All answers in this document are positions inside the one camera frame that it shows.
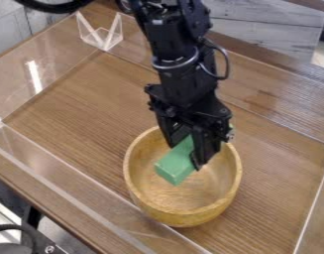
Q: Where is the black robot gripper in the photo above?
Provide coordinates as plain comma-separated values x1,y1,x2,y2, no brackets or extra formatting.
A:
143,39,236,172

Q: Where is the green rectangular block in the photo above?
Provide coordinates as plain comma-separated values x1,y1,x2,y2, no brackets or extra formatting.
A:
152,123,236,187

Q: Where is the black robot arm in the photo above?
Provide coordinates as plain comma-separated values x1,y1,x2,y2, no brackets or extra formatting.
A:
114,0,232,168

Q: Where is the brown wooden bowl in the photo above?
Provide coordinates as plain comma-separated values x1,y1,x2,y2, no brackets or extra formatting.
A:
123,127,243,227

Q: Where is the clear acrylic tray wall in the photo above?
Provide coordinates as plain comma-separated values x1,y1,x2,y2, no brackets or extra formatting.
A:
0,122,212,254

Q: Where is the clear acrylic corner bracket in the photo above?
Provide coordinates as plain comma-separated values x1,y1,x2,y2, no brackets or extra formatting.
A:
76,12,123,52

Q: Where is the black metal table bracket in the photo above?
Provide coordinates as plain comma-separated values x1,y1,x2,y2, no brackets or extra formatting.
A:
22,205,68,254

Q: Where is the black cable under table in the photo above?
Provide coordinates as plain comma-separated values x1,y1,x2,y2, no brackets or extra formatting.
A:
0,223,38,239

